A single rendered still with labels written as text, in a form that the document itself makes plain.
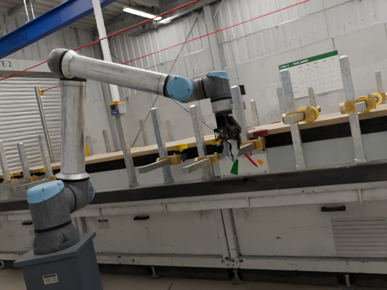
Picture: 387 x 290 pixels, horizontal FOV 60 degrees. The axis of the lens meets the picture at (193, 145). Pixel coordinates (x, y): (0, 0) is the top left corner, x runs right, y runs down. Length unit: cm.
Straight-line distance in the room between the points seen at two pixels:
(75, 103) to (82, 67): 23
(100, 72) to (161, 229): 132
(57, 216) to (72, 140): 34
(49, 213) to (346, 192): 128
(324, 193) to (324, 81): 722
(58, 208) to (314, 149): 125
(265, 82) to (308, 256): 745
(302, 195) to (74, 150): 109
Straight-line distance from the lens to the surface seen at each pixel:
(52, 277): 155
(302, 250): 205
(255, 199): 177
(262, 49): 928
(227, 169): 175
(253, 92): 931
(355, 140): 160
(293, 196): 171
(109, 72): 139
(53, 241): 154
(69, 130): 163
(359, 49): 877
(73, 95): 162
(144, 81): 132
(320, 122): 180
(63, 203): 155
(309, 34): 899
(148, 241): 250
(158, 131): 192
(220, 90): 138
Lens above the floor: 99
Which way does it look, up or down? 3 degrees down
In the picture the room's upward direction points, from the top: 11 degrees counter-clockwise
